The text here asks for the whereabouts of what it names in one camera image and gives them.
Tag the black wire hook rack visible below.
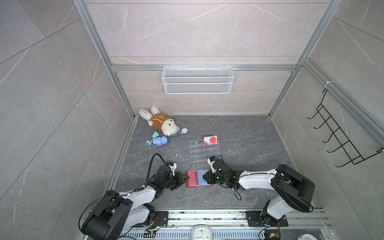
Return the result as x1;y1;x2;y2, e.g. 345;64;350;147
307;89;384;168

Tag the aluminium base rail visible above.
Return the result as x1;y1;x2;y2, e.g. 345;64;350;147
117;209;338;240

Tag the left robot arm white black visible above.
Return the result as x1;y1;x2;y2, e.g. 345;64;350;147
78;163;190;240

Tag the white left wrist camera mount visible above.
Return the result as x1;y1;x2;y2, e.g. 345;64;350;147
167;162;177;176

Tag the red leather card holder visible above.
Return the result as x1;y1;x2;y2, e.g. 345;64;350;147
186;170;212;188

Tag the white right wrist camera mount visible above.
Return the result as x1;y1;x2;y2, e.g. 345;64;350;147
207;159;216;174

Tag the white round device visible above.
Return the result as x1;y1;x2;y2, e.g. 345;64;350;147
190;225;214;240

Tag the white wire mesh basket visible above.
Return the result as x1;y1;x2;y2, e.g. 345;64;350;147
162;68;235;95

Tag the vertical aluminium corner post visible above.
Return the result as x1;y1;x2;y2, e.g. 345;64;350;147
269;0;343;119

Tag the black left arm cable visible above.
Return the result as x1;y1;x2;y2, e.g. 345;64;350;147
143;152;167;188

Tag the horizontal aluminium wall rail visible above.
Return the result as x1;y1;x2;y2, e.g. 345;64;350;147
112;64;298;72

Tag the right wall aluminium rail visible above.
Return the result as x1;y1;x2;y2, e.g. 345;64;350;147
302;58;384;146

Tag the left aluminium corner post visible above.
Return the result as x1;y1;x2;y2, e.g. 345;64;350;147
74;0;135;120

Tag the blue toy camera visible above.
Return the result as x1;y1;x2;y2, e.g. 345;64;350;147
152;136;168;147

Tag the teal toy piece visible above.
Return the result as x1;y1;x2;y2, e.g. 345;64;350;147
146;132;160;146

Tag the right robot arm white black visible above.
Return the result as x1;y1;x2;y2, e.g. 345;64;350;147
203;156;315;226

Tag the white teddy bear brown shirt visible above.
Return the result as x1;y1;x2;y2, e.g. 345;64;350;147
139;106;180;137

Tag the clear acrylic tiered card stand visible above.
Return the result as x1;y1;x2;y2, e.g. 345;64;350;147
189;136;221;163

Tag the white card red circle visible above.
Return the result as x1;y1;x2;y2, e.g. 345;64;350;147
204;136;218;146

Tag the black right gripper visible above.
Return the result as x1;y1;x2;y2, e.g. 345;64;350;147
201;171;229;185

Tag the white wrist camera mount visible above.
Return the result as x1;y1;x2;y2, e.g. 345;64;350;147
207;159;216;174
167;162;177;176

